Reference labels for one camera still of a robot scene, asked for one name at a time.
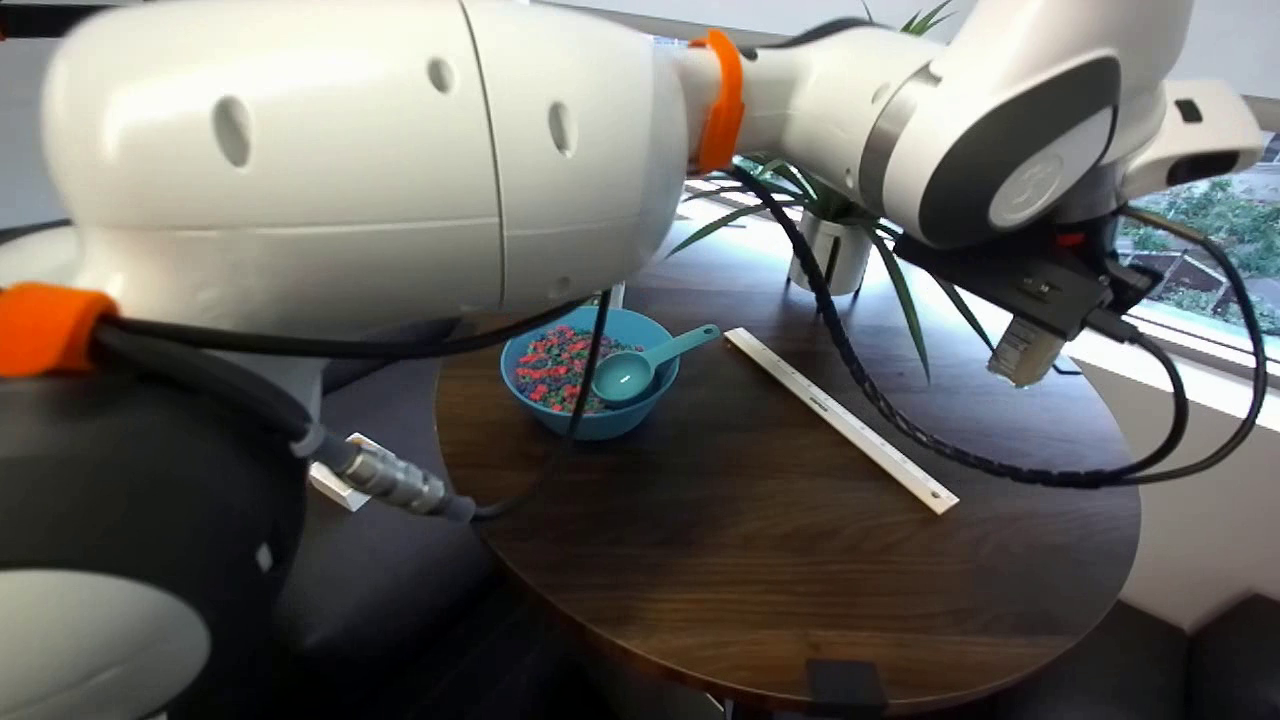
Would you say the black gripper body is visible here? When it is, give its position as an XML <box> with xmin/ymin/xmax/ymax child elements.
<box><xmin>891</xmin><ymin>216</ymin><xmax>1168</xmax><ymax>344</ymax></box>

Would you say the green leafy plant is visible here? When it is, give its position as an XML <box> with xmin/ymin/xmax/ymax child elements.
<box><xmin>665</xmin><ymin>0</ymin><xmax>998</xmax><ymax>385</ymax></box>

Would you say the light wooden ruler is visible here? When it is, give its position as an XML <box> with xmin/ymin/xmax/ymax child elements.
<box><xmin>720</xmin><ymin>323</ymin><xmax>964</xmax><ymax>519</ymax></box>

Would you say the white plant pot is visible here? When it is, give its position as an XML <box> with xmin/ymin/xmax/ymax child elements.
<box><xmin>785</xmin><ymin>214</ymin><xmax>875</xmax><ymax>301</ymax></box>

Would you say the round dark wooden table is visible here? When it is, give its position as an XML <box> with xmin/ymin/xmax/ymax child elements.
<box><xmin>432</xmin><ymin>198</ymin><xmax>1145</xmax><ymax>711</ymax></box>

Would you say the dark grey upholstered bench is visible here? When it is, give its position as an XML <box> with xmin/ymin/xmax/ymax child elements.
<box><xmin>934</xmin><ymin>592</ymin><xmax>1280</xmax><ymax>720</ymax></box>

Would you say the teal plastic scoop spoon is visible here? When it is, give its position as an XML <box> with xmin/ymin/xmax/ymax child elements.
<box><xmin>589</xmin><ymin>321</ymin><xmax>725</xmax><ymax>410</ymax></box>

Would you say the black table edge clip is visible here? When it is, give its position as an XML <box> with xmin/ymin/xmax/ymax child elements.
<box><xmin>803</xmin><ymin>656</ymin><xmax>891</xmax><ymax>711</ymax></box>

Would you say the blue bowl with sprinkles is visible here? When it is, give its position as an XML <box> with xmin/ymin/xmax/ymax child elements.
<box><xmin>498</xmin><ymin>304</ymin><xmax>683</xmax><ymax>447</ymax></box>

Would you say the grey window frame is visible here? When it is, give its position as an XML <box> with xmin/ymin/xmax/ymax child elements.
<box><xmin>1064</xmin><ymin>123</ymin><xmax>1280</xmax><ymax>437</ymax></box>

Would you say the thick black corrugated cable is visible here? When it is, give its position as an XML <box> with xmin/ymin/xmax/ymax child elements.
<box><xmin>725</xmin><ymin>158</ymin><xmax>1273</xmax><ymax>491</ymax></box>

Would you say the black cable with grey connector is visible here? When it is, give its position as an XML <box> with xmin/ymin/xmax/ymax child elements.
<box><xmin>83</xmin><ymin>316</ymin><xmax>515</xmax><ymax>528</ymax></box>

